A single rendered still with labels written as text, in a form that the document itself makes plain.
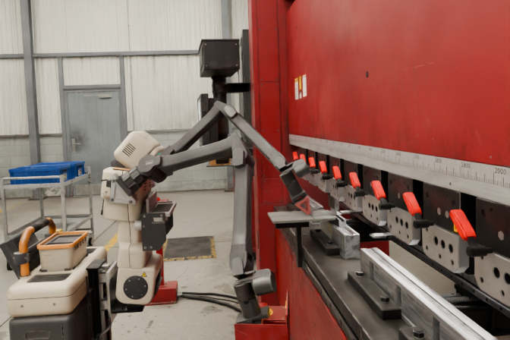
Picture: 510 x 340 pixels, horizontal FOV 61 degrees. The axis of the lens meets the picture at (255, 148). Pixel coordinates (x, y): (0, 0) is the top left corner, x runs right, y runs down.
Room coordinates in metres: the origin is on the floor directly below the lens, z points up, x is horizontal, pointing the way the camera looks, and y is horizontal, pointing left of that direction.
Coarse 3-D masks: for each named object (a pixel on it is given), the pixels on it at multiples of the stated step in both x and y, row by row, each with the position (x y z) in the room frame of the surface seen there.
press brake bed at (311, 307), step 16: (288, 240) 2.19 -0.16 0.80; (288, 256) 2.21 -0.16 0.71; (288, 272) 2.22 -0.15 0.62; (304, 272) 1.81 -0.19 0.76; (288, 288) 2.24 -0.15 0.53; (304, 288) 1.81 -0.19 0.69; (320, 288) 1.53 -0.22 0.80; (304, 304) 1.82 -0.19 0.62; (320, 304) 1.53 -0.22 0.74; (304, 320) 1.83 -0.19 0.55; (320, 320) 1.54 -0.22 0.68; (336, 320) 1.36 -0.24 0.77; (304, 336) 1.84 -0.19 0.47; (320, 336) 1.55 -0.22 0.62; (336, 336) 1.33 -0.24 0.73; (352, 336) 1.17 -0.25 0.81
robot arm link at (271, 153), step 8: (232, 112) 2.07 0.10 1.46; (232, 120) 2.07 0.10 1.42; (240, 120) 2.07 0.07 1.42; (240, 128) 2.05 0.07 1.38; (248, 128) 2.03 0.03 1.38; (248, 136) 2.01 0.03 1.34; (256, 136) 2.00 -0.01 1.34; (256, 144) 1.98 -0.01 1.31; (264, 144) 1.96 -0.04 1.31; (264, 152) 1.94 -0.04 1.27; (272, 152) 1.92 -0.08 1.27; (272, 160) 1.90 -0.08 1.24
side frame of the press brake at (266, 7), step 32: (256, 0) 2.71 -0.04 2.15; (288, 0) 2.73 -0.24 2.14; (256, 32) 2.71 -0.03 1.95; (256, 64) 2.71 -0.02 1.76; (256, 96) 2.70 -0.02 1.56; (256, 128) 2.70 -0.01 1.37; (288, 128) 2.72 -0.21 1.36; (256, 160) 2.72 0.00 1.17; (288, 160) 2.72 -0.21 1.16; (256, 192) 2.77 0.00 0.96; (288, 192) 2.72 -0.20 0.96; (320, 192) 2.74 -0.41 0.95; (256, 224) 2.85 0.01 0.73; (256, 256) 2.95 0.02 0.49
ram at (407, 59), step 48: (336, 0) 1.63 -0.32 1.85; (384, 0) 1.19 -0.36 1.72; (432, 0) 0.94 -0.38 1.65; (480, 0) 0.77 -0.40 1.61; (288, 48) 2.65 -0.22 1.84; (336, 48) 1.65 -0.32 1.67; (384, 48) 1.19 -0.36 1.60; (432, 48) 0.94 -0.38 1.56; (480, 48) 0.77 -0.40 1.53; (288, 96) 2.69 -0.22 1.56; (336, 96) 1.66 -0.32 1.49; (384, 96) 1.20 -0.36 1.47; (432, 96) 0.94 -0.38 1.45; (480, 96) 0.77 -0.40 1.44; (384, 144) 1.20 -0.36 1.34; (432, 144) 0.94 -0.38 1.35; (480, 144) 0.77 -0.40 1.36; (480, 192) 0.77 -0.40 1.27
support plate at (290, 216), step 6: (312, 210) 1.95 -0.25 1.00; (318, 210) 1.95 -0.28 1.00; (324, 210) 1.94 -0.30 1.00; (270, 216) 1.85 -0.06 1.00; (276, 216) 1.85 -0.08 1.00; (282, 216) 1.85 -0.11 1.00; (288, 216) 1.84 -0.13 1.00; (294, 216) 1.84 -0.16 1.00; (300, 216) 1.83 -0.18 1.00; (306, 216) 1.83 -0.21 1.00; (318, 216) 1.82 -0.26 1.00; (324, 216) 1.82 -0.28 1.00; (330, 216) 1.82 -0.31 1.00; (276, 222) 1.77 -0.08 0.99; (282, 222) 1.77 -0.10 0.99; (288, 222) 1.77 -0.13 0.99
